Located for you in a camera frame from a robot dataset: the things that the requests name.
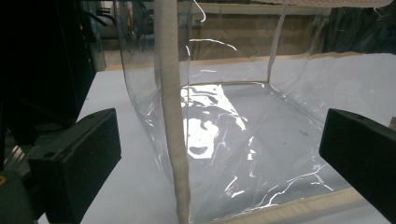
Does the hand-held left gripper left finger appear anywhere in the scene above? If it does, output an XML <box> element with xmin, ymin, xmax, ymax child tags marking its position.
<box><xmin>27</xmin><ymin>107</ymin><xmax>122</xmax><ymax>224</ymax></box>

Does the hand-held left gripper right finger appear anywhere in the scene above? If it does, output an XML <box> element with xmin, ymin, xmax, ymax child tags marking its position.
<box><xmin>318</xmin><ymin>107</ymin><xmax>396</xmax><ymax>224</ymax></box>

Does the clear plastic bag beige trim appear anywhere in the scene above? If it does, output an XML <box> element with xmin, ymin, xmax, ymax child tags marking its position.
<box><xmin>113</xmin><ymin>0</ymin><xmax>394</xmax><ymax>224</ymax></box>

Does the wooden wall panel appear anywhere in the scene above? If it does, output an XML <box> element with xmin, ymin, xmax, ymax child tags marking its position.
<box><xmin>178</xmin><ymin>12</ymin><xmax>331</xmax><ymax>62</ymax></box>

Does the dark equipment stand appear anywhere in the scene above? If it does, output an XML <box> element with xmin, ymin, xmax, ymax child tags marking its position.
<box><xmin>0</xmin><ymin>0</ymin><xmax>106</xmax><ymax>147</ymax></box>

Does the dark curtain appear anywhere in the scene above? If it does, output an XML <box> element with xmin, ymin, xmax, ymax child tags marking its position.
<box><xmin>321</xmin><ymin>3</ymin><xmax>396</xmax><ymax>55</ymax></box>

